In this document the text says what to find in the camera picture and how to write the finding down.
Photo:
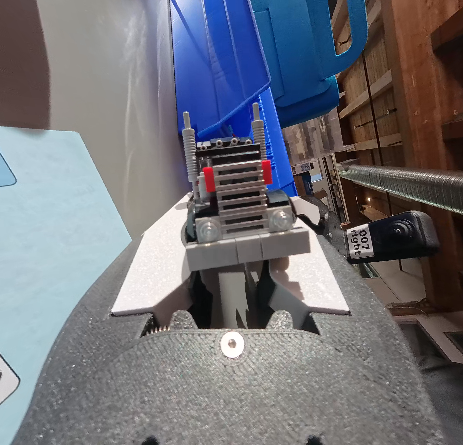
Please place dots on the wooden shelf unit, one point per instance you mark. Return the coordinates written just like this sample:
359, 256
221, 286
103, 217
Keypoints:
408, 72

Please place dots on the toy brick truck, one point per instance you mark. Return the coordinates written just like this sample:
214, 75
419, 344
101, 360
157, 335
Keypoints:
238, 199

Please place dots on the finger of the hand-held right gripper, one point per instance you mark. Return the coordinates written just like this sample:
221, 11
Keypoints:
309, 210

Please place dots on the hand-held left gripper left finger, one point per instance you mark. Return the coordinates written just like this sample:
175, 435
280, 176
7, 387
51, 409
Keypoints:
155, 271

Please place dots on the light blue instruction booklet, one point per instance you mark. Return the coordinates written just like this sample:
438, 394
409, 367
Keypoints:
54, 217

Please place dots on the flexible metal duct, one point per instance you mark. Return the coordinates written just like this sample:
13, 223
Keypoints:
398, 181

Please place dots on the blue plastic bin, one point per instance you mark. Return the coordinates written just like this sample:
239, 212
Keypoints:
217, 36
275, 145

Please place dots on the teal felt bag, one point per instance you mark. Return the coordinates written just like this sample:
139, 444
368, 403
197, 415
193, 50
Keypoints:
289, 36

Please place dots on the clear plastic storage box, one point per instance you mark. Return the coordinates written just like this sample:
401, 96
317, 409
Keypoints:
314, 134

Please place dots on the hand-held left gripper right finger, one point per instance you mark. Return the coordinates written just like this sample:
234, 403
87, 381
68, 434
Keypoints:
318, 282

